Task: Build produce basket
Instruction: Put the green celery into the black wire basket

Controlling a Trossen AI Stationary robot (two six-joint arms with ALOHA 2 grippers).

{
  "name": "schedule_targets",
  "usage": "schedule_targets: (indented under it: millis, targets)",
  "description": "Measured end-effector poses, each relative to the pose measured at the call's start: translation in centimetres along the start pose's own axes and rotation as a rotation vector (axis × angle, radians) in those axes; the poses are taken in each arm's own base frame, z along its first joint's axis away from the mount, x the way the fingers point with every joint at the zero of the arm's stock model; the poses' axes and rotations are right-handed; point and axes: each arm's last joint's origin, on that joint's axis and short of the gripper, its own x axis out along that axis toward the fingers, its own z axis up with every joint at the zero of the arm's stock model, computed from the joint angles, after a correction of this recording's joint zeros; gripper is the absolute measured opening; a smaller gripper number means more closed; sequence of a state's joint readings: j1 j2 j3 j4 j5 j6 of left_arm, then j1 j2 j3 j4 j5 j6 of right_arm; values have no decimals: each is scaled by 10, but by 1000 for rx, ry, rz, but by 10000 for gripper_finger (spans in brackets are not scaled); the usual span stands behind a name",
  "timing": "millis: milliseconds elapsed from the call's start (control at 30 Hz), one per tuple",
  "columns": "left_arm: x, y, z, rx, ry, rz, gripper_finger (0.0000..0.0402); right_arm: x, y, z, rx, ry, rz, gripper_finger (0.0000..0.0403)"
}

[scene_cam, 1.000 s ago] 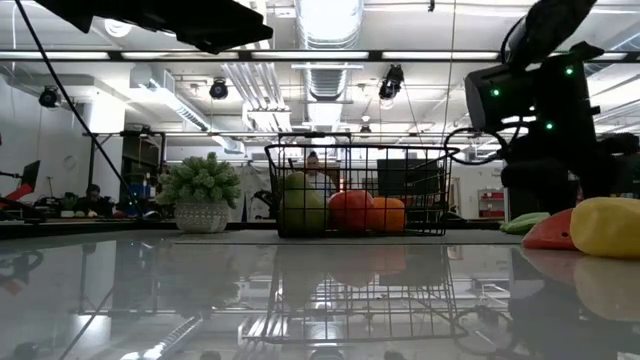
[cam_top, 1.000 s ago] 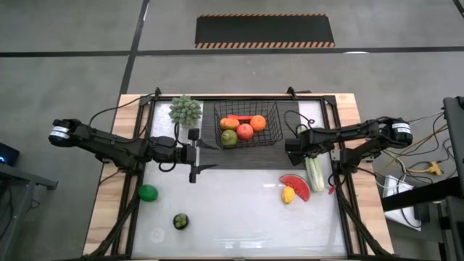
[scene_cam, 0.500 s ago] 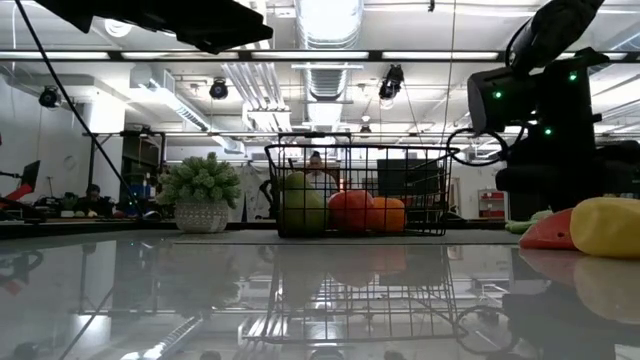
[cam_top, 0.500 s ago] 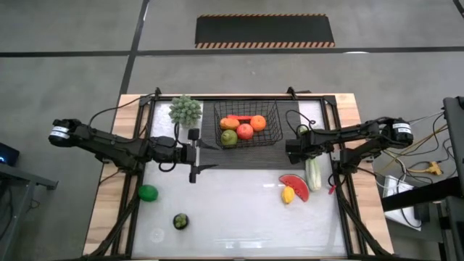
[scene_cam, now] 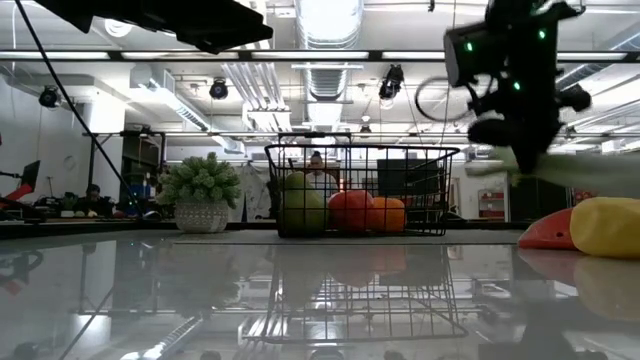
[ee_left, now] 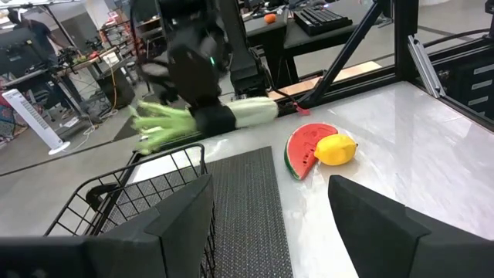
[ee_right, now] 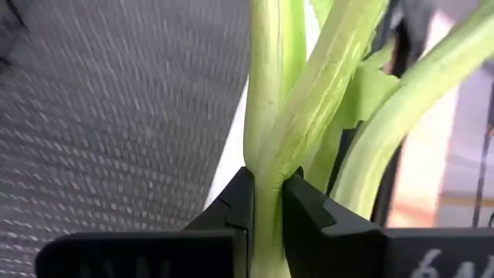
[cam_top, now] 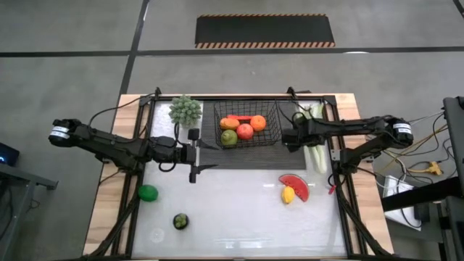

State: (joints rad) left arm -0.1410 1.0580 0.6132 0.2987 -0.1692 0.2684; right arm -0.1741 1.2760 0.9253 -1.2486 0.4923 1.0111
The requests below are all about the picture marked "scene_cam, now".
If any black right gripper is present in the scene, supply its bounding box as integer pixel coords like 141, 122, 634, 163
467, 74, 594, 174

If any pale green toy celery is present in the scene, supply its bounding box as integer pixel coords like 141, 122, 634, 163
467, 147, 640, 199

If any red green watermelon slice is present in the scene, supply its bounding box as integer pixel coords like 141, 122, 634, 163
517, 207, 579, 251

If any orange toy orange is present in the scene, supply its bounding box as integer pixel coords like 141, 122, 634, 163
367, 196, 407, 234

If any red toy apple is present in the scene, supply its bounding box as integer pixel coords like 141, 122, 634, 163
327, 189, 375, 233

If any green toy pear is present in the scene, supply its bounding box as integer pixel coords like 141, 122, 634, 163
282, 172, 326, 234

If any red storage shelf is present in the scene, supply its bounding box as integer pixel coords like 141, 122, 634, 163
477, 188, 506, 220

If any yellow toy lemon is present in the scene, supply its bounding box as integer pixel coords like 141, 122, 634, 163
569, 196, 640, 260

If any dark monitor screen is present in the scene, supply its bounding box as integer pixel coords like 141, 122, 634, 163
377, 158, 444, 197

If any person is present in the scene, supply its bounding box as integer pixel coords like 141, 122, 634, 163
74, 183, 115, 218
299, 150, 341, 201

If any green plant in white pot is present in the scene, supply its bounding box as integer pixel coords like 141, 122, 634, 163
157, 152, 242, 234

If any black metal rack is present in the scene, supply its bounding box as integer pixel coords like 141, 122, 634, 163
82, 129, 167, 201

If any white glossy table sheet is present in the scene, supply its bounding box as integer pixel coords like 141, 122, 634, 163
0, 232, 640, 360

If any red and black equipment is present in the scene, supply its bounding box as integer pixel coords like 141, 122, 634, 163
0, 159, 42, 211

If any black wire basket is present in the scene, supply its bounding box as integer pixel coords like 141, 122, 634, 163
263, 132, 461, 239

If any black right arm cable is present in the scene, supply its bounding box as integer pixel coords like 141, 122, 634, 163
413, 74, 475, 123

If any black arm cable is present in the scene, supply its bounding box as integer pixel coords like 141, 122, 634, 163
413, 74, 475, 123
13, 0, 135, 215

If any black overhead camera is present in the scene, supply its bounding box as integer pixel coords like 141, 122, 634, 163
378, 63, 405, 101

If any silver ceiling duct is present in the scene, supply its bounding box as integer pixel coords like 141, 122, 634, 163
294, 0, 365, 101

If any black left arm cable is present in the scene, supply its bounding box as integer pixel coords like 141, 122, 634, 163
13, 0, 135, 215

